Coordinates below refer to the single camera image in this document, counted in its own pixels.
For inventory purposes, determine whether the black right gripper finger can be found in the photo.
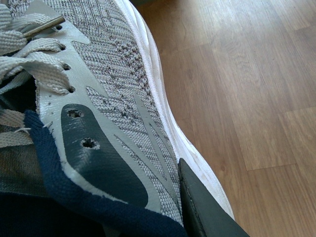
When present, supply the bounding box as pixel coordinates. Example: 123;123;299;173
178;158;249;237

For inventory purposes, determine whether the grey sneaker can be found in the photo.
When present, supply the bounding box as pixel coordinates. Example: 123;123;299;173
0;0;234;237

